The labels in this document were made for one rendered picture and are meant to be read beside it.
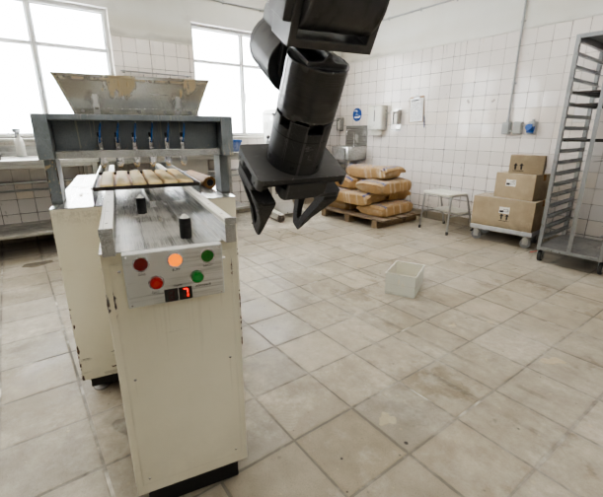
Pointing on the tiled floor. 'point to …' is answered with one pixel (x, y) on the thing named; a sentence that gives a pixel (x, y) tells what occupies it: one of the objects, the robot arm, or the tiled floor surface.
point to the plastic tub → (404, 279)
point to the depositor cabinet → (84, 254)
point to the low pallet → (371, 216)
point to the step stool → (447, 206)
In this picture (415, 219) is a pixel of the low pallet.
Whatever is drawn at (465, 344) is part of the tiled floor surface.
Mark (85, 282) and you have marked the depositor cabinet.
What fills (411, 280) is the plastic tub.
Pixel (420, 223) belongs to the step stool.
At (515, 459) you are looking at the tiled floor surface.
